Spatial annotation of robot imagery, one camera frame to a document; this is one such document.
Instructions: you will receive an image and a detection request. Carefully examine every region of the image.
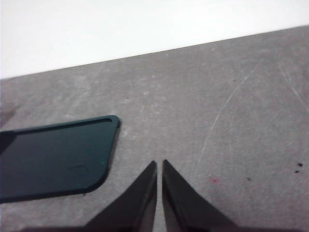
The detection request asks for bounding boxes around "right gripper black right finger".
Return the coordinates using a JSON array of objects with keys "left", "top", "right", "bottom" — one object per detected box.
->
[{"left": 162, "top": 159, "right": 236, "bottom": 232}]

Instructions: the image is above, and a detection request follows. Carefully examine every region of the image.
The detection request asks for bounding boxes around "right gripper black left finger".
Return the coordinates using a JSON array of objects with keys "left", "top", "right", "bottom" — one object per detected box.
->
[{"left": 84, "top": 160, "right": 158, "bottom": 232}]

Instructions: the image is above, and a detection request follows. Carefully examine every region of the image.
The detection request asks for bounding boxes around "dark rectangular tray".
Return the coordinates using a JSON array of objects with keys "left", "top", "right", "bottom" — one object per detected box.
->
[{"left": 0, "top": 115, "right": 121, "bottom": 203}]

